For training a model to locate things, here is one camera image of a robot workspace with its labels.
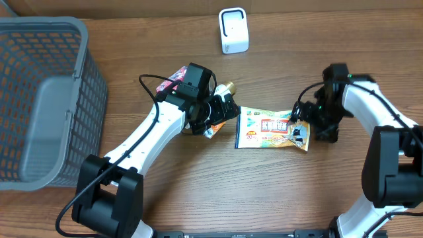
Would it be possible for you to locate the small orange white box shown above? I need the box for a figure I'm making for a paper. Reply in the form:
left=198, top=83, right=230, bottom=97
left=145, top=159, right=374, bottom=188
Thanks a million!
left=204, top=122, right=226, bottom=139

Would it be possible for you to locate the yellow snack bag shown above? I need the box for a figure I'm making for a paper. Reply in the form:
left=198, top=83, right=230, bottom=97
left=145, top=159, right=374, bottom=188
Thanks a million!
left=235, top=106, right=311, bottom=151

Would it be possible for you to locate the purple red tissue pack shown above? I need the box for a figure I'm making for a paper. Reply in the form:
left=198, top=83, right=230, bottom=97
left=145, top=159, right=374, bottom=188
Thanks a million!
left=156, top=66, right=188, bottom=93

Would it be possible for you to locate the white green tube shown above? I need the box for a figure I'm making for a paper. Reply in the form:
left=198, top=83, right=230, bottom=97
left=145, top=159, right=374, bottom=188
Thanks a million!
left=214, top=81, right=237, bottom=97

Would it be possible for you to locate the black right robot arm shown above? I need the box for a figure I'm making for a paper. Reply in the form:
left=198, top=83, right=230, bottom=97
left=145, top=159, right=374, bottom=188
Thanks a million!
left=290, top=63, right=422, bottom=238

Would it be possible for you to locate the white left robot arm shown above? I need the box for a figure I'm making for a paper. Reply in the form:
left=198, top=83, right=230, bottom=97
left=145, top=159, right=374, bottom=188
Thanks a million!
left=67, top=63, right=241, bottom=237

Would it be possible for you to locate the white barcode scanner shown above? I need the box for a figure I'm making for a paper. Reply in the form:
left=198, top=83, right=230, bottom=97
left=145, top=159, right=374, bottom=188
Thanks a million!
left=218, top=7, right=249, bottom=54

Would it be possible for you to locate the dark grey plastic basket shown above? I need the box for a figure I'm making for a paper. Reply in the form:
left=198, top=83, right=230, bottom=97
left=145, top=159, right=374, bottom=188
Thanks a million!
left=1, top=17, right=108, bottom=191

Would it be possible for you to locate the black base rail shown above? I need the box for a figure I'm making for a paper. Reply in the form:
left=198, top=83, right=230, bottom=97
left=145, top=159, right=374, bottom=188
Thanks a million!
left=153, top=229, right=333, bottom=238

